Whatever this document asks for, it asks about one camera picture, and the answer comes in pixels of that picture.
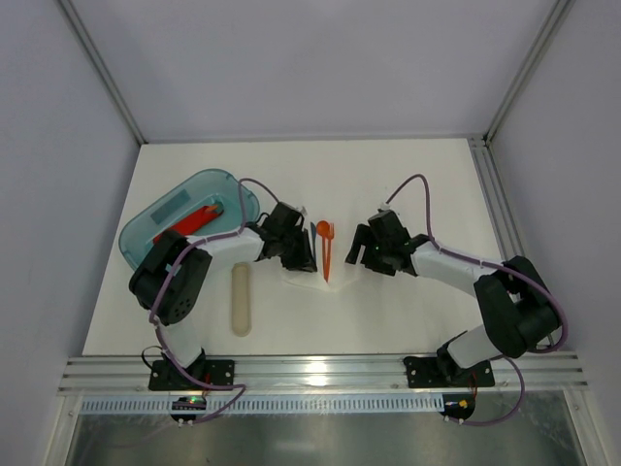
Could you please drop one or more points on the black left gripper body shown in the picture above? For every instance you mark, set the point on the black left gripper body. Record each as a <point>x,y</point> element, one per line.
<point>301,249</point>

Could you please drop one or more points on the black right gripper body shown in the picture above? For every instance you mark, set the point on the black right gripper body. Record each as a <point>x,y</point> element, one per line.
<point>370,249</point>

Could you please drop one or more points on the orange plastic spoon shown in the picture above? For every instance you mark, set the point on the orange plastic spoon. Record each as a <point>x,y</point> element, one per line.
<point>322,229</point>

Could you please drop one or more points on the white paper napkin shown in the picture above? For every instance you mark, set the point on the white paper napkin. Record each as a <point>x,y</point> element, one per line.
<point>340,276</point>

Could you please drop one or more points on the orange plastic fork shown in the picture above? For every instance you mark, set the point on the orange plastic fork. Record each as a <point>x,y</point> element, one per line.
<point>331,236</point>

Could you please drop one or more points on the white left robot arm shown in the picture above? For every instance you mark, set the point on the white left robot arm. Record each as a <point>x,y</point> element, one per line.
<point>169,281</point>

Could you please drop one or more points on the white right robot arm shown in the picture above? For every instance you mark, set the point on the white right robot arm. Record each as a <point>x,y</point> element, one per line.
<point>516,308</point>

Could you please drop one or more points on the teal translucent plastic bin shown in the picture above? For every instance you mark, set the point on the teal translucent plastic bin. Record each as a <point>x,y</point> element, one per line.
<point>206,188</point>

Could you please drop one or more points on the red flat plastic object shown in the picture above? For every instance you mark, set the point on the red flat plastic object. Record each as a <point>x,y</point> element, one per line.
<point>199,218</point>

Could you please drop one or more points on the aluminium right side rail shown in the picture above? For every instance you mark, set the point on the aluminium right side rail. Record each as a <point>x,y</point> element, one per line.
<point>502,218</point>

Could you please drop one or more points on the aluminium rail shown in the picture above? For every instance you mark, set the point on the aluminium rail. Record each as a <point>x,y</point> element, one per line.
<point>321,373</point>
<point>502,218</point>

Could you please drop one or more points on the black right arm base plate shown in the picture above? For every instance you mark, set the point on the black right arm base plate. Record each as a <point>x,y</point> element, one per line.
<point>426,372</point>

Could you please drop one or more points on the slotted cable duct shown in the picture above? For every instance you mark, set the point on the slotted cable duct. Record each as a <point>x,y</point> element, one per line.
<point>265,404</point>

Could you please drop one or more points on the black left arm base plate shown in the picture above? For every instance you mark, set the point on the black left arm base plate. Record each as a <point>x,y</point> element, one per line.
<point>165,376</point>

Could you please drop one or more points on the aluminium front rail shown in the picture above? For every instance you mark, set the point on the aluminium front rail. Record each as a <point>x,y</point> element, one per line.
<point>321,373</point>

